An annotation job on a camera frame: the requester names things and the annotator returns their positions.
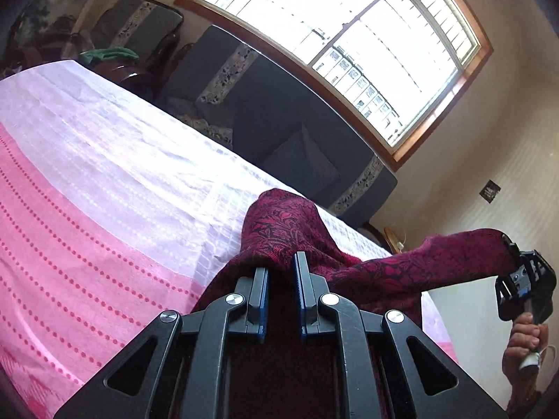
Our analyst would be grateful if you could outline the painted folding screen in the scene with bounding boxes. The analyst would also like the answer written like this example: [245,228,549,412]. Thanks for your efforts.
[9,0,103,59]

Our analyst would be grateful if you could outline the person's right hand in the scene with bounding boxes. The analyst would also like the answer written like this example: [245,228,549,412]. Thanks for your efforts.
[502,312,551,385]

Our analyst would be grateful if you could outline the white cable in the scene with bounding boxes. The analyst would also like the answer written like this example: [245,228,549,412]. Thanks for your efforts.
[520,344,559,375]

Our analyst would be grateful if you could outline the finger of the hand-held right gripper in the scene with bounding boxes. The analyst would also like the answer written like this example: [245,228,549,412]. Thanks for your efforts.
[501,234,525,260]

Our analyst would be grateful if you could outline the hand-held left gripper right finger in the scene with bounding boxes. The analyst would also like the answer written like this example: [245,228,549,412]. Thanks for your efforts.
[292,251,509,419]

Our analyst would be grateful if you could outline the black wall socket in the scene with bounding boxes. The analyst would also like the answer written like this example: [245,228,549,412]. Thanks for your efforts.
[479,180,502,204]

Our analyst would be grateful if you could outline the dark wooden side table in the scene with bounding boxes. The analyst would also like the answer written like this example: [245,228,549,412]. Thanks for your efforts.
[98,59,161,97]

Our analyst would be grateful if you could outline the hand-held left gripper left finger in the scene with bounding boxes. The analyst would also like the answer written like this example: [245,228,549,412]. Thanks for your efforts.
[55,266,269,419]

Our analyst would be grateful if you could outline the pink and white checked blanket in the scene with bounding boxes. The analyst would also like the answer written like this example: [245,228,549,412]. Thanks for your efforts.
[0,59,459,419]

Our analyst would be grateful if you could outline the person's right forearm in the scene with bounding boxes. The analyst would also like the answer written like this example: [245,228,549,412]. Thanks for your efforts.
[507,382,559,419]

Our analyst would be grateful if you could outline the dark red patterned garment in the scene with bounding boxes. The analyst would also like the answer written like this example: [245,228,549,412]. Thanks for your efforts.
[192,188,518,419]

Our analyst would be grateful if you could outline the arched wooden frame window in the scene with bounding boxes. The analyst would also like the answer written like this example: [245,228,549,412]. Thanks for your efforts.
[175,0,494,172]

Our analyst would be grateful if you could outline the long dark grey sofa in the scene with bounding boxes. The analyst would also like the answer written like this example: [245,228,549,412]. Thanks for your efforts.
[159,25,398,228]

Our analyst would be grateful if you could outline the dark grey armchair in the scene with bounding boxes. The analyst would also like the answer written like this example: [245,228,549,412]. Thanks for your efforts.
[89,0,184,66]

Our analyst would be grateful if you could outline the green cloth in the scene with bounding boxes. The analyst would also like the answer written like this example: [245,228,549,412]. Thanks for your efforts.
[81,47,139,65]

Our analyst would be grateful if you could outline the dark grey square cushion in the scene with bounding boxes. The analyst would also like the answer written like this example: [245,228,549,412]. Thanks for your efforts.
[257,124,342,199]

